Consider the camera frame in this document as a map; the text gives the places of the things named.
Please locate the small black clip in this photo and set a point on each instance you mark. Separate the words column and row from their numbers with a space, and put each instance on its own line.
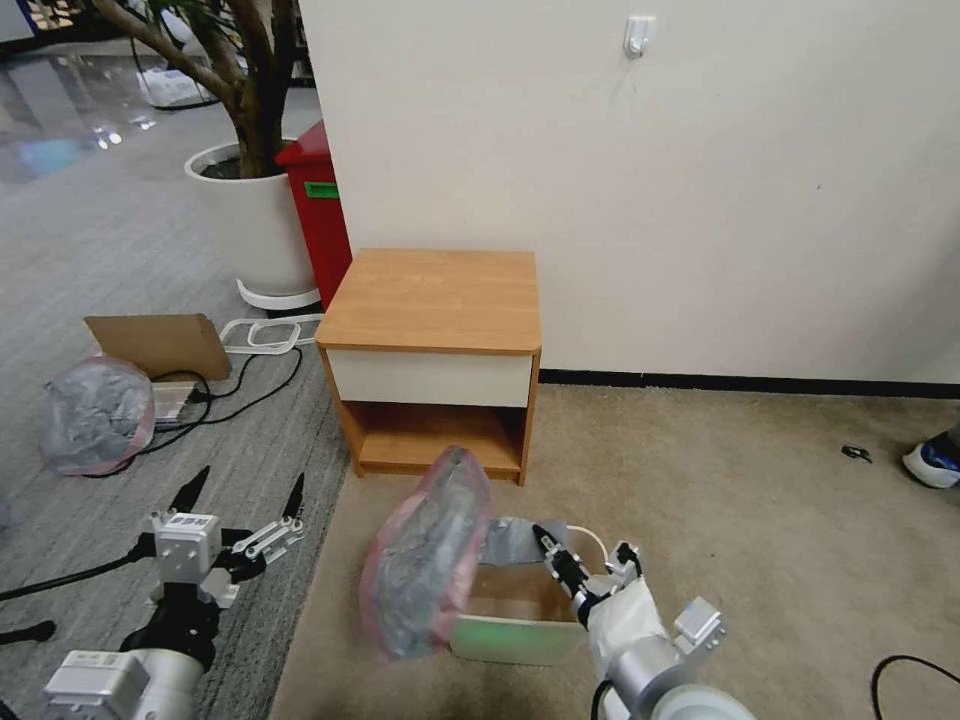
column 855, row 453

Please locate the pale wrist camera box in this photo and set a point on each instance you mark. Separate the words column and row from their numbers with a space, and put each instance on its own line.
column 187, row 544

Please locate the person's shoe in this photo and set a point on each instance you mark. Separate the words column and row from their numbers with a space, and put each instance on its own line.
column 934, row 457

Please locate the silver metal box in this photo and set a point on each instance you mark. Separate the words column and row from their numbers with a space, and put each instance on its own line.
column 171, row 401

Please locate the grey bag in trash can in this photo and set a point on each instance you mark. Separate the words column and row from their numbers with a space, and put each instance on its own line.
column 517, row 544

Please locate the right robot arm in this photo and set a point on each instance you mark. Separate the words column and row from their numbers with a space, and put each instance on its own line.
column 675, row 690

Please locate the red bin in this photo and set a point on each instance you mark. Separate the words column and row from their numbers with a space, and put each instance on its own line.
column 326, row 225

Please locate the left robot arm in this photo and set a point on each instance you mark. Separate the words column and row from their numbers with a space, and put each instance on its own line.
column 112, row 686

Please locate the green label on bin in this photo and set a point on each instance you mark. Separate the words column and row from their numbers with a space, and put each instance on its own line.
column 322, row 190

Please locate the white pot saucer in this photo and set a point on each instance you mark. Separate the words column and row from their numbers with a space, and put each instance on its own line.
column 277, row 300

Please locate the wooden nightstand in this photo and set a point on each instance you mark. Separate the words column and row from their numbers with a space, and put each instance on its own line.
column 435, row 307

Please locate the white plant pot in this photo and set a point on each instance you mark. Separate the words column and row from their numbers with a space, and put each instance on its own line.
column 251, row 225

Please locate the pink translucent garbage bag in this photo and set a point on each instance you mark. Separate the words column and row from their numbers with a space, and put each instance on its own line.
column 97, row 416
column 424, row 562

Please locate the white nightstand drawer front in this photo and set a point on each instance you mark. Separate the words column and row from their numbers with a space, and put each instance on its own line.
column 427, row 377

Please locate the white trash can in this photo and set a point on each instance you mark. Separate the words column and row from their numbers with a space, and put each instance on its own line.
column 517, row 637

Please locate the black baseboard strip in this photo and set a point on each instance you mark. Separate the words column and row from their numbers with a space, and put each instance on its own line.
column 750, row 381

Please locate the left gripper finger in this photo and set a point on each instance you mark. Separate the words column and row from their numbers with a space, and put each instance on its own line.
column 274, row 536
column 189, row 491

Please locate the white cover on right wrist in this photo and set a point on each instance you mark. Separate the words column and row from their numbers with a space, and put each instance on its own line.
column 626, row 626

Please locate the white wall hook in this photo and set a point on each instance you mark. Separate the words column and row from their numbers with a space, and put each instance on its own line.
column 638, row 34

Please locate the brown cardboard sheet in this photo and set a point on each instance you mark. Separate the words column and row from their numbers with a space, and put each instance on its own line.
column 161, row 345

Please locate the potted tree trunk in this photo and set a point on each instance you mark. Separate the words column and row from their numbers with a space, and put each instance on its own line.
column 251, row 97

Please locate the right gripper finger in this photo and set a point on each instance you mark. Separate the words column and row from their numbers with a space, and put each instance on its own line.
column 559, row 559
column 626, row 562

